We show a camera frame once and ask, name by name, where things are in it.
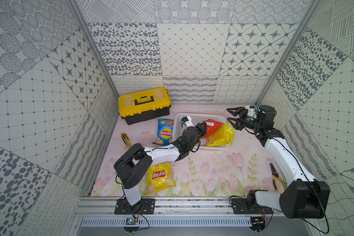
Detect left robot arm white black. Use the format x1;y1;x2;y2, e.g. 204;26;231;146
114;117;207;208

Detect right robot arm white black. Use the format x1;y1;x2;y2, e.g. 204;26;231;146
227;105;330;219

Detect white plastic basket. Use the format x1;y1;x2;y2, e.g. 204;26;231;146
173;113;230;151

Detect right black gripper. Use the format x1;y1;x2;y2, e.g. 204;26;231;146
227;107;262;131

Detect yellow black toolbox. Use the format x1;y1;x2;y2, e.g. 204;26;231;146
118;87;171;125

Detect yellow Lays chips bag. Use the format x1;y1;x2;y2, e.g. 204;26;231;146
146;162;176;195

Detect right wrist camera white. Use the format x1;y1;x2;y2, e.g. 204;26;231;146
245;105;259;118

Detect yellow black utility knife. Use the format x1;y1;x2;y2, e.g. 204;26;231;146
121;132;132;149

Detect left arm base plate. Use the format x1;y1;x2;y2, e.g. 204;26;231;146
115;198;155;215

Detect red chips bag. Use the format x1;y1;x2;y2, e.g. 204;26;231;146
203;119;223;139

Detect yellow chips bag orange print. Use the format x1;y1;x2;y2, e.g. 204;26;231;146
206;123;235;147

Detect yellow handled pliers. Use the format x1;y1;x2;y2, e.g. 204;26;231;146
270;163;287;191

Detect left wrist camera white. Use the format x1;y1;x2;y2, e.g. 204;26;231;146
181;116;194;128

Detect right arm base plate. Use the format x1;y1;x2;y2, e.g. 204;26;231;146
229;190;273;215

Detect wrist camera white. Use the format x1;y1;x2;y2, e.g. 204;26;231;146
245;105;259;118
181;116;194;128

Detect blue chips bag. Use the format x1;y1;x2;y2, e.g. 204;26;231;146
153;119;174;146

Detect aluminium rail frame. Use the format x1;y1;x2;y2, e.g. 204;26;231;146
72;197;284;217

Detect white slotted cable duct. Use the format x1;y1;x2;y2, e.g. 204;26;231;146
81;216;252;227

